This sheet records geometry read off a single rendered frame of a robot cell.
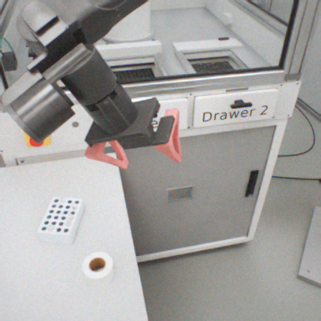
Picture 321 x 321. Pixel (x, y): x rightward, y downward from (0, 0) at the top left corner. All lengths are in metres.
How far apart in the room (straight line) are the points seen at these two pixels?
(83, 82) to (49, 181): 0.70
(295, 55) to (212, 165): 0.49
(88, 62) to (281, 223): 1.74
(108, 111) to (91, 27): 0.11
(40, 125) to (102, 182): 0.65
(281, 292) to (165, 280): 0.55
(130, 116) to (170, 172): 0.86
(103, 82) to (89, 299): 0.53
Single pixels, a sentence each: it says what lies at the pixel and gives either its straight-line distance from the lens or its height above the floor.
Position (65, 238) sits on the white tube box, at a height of 0.78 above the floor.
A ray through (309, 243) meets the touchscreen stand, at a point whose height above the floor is 0.03.
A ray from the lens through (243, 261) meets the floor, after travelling 1.81.
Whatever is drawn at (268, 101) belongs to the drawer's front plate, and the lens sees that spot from 1.21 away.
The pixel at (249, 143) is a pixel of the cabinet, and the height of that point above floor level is 0.69.
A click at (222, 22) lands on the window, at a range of 1.06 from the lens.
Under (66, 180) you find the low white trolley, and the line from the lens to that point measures 1.07.
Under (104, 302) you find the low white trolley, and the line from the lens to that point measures 0.80.
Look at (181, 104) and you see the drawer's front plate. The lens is 1.09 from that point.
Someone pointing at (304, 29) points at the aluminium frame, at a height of 1.12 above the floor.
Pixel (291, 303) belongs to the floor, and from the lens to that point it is 1.75.
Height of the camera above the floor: 1.47
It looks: 40 degrees down
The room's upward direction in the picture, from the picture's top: straight up
